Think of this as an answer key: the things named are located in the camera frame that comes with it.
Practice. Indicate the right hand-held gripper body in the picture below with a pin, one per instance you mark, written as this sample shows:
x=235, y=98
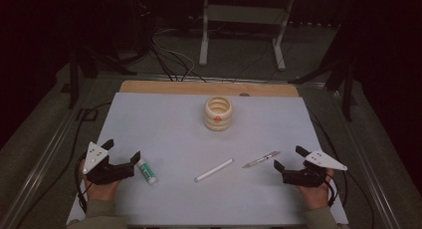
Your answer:
x=308, y=176

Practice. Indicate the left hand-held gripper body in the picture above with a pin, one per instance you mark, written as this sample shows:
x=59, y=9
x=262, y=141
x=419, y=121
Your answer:
x=99, y=171

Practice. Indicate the white green glue stick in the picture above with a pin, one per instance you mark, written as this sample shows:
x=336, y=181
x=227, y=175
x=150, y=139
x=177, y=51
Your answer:
x=147, y=172

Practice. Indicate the clear silver pen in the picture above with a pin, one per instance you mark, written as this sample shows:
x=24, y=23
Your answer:
x=260, y=159

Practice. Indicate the white pen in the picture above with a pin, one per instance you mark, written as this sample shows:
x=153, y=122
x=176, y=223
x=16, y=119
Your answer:
x=214, y=170

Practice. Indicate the cream ribbed pen holder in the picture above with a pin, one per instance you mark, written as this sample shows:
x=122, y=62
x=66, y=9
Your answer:
x=218, y=117

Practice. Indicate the person's left hand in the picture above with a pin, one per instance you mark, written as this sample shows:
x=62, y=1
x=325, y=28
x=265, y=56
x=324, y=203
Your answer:
x=99, y=190

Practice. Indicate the person's right hand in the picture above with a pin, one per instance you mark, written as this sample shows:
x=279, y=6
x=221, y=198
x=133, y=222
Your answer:
x=313, y=195

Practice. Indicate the black tripod stand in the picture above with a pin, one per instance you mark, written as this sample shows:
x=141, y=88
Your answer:
x=73, y=83
x=347, y=89

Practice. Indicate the white table sheet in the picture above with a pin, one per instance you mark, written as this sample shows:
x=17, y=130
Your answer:
x=199, y=195

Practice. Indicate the wooden table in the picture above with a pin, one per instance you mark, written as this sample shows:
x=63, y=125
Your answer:
x=185, y=88

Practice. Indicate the dark equipment rack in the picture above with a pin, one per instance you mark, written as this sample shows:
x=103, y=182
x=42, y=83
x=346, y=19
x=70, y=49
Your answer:
x=139, y=20

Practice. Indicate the white metal stand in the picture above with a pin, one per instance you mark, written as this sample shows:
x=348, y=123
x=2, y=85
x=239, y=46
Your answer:
x=245, y=14

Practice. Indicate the metal floor rail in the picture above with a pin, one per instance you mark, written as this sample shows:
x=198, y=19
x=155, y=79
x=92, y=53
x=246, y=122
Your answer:
x=43, y=169
x=368, y=176

